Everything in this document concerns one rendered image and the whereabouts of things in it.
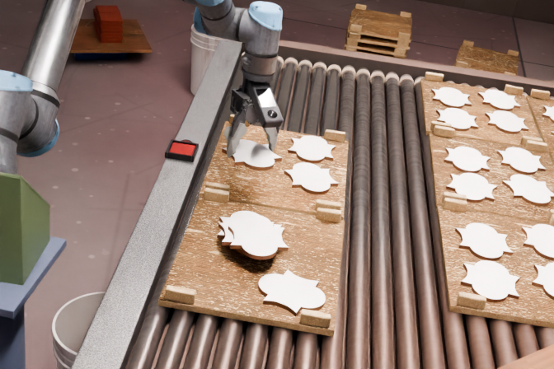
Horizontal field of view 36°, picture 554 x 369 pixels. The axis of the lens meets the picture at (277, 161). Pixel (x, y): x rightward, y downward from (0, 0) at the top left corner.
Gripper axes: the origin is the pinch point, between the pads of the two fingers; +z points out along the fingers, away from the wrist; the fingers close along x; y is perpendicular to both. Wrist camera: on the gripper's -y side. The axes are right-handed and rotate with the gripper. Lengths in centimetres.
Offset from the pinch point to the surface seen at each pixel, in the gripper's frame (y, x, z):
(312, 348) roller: -51, 9, 16
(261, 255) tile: -29.8, 11.1, 8.0
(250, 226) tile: -19.1, 8.7, 7.4
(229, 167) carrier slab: 14.4, -2.0, 10.7
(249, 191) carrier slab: 2.4, -1.9, 11.3
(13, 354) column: -4, 55, 42
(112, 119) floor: 229, -43, 92
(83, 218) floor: 143, -4, 98
